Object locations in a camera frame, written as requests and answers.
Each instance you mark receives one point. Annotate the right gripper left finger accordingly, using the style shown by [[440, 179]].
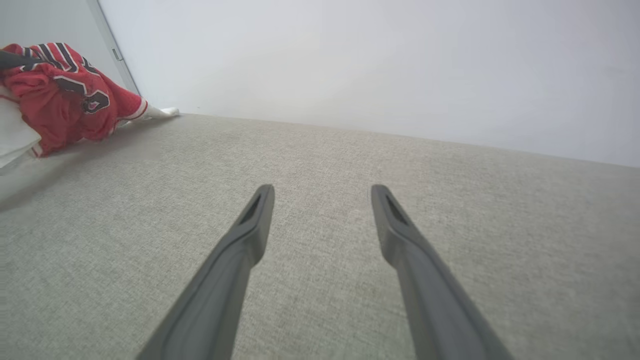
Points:
[[220, 290]]

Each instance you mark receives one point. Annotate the grey metal wall strip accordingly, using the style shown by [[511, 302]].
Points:
[[107, 37]]

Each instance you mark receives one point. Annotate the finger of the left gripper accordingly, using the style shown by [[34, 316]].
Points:
[[15, 60]]

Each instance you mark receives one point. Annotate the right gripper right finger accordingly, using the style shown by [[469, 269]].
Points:
[[435, 300]]

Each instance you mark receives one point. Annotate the red and white jersey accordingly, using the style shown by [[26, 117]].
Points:
[[60, 105]]

